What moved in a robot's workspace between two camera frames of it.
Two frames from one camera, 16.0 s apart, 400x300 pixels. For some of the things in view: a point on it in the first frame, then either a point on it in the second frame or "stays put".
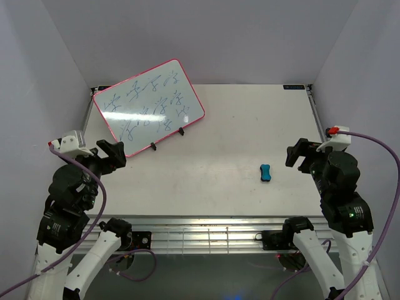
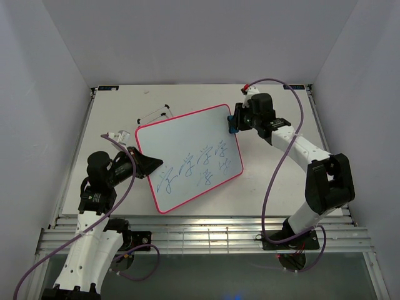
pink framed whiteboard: (150, 105) -> (198, 150)
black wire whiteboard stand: (181, 131) -> (161, 114)
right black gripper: (305, 147) -> (239, 111)
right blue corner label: (294, 87) stays put
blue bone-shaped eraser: (265, 169) -> (232, 129)
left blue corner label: (103, 87) stays put
